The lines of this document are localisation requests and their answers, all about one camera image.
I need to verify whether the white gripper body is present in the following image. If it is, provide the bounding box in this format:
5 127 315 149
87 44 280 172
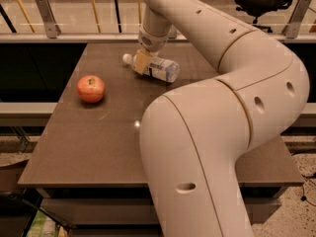
138 26 171 52

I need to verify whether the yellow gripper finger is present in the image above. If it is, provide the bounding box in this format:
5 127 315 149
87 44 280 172
133 48 158 74

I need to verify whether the clear plastic water bottle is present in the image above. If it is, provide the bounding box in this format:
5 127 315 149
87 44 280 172
122 52 181 84

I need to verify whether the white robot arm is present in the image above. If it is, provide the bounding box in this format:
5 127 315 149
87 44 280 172
139 0 309 237

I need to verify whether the red apple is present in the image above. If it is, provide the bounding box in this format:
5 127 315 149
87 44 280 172
77 75 106 104

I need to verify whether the grey table drawer base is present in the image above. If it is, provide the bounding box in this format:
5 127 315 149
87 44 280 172
38 187 284 233

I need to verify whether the green white bag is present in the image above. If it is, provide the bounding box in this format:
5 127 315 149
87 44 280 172
27 211 58 237

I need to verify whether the left metal railing bracket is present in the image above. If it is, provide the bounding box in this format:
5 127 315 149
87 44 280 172
35 0 61 39

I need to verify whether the metal railing bracket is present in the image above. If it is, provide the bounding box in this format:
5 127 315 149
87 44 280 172
282 0 312 39
35 0 61 39

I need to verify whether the right metal railing bracket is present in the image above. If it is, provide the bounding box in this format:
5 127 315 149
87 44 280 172
282 0 312 39

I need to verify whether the black floor cable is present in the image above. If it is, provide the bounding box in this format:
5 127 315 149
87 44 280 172
291 148 316 203

